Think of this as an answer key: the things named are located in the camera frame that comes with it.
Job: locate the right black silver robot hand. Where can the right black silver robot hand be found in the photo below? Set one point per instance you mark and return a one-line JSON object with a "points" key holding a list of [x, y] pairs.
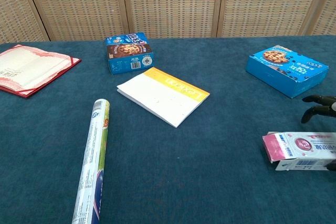
{"points": [[319, 110]]}

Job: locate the white pink toothpaste box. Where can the white pink toothpaste box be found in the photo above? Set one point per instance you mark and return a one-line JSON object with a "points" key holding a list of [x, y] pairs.
{"points": [[302, 148]]}

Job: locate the blue chocolate chip cookie box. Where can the blue chocolate chip cookie box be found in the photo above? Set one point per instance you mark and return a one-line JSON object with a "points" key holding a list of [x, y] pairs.
{"points": [[283, 72]]}

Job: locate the blue brown cookie box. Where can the blue brown cookie box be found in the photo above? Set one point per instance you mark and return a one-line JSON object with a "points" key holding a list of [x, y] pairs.
{"points": [[128, 56]]}

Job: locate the blue felt table cover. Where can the blue felt table cover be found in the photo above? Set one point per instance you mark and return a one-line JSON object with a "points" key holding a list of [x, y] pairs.
{"points": [[197, 176]]}

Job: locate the wooden rattan folding screen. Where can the wooden rattan folding screen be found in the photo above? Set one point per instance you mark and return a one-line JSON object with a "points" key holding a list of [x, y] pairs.
{"points": [[170, 1]]}

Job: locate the white cling film roll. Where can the white cling film roll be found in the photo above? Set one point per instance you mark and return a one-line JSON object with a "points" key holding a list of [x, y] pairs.
{"points": [[93, 161]]}

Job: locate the red certificate folder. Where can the red certificate folder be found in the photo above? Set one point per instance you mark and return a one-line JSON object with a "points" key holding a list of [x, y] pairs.
{"points": [[31, 69]]}

